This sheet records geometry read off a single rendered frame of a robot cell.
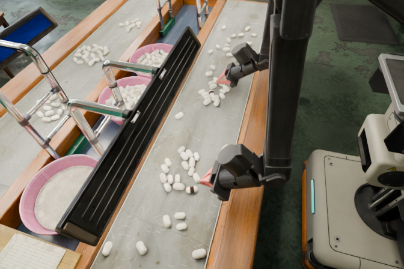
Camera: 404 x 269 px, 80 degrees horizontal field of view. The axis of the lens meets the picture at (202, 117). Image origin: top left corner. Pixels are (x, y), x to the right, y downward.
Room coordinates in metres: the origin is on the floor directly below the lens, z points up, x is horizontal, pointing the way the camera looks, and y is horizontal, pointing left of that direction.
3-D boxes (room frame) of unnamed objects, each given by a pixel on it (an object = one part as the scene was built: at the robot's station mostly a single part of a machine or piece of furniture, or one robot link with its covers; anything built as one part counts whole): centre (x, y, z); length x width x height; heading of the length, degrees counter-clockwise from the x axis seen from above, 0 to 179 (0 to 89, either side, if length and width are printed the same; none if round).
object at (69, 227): (0.41, 0.13, 1.08); 0.62 x 0.08 x 0.07; 161
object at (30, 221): (0.34, 0.45, 0.72); 0.27 x 0.27 x 0.10
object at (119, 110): (0.44, 0.20, 0.90); 0.20 x 0.19 x 0.45; 161
